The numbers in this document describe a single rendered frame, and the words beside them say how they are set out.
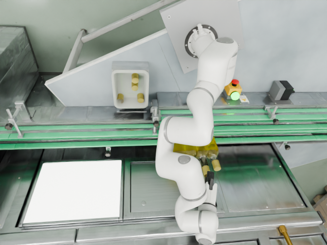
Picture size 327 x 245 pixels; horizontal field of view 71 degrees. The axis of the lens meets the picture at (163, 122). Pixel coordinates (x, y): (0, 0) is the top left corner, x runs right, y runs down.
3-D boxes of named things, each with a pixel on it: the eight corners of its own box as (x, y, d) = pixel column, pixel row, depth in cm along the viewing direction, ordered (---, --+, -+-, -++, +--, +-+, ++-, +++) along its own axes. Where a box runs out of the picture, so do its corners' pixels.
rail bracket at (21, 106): (27, 113, 122) (11, 145, 106) (15, 86, 110) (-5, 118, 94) (37, 113, 122) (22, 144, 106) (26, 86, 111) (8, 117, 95)
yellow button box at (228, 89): (222, 91, 130) (226, 99, 124) (226, 80, 125) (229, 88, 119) (234, 91, 131) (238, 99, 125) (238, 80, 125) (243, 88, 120)
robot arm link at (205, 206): (213, 223, 94) (213, 217, 96) (218, 212, 88) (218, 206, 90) (195, 219, 95) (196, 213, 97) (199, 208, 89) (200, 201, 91)
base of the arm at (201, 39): (181, 30, 100) (190, 44, 89) (208, 16, 98) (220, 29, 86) (192, 59, 110) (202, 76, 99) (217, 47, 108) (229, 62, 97)
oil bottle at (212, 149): (198, 131, 131) (207, 161, 116) (200, 124, 127) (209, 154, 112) (208, 131, 132) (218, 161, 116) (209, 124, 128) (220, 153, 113)
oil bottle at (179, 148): (168, 131, 129) (173, 162, 114) (169, 124, 125) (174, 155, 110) (178, 131, 130) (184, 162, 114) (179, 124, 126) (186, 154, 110)
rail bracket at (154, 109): (150, 123, 123) (152, 141, 114) (152, 98, 111) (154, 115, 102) (156, 123, 123) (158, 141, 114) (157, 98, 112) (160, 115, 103)
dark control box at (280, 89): (267, 91, 133) (274, 100, 127) (273, 79, 128) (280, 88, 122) (281, 91, 134) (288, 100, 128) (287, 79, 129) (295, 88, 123)
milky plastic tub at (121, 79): (115, 98, 125) (114, 109, 119) (111, 61, 110) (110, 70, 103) (147, 98, 127) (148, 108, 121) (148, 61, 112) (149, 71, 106)
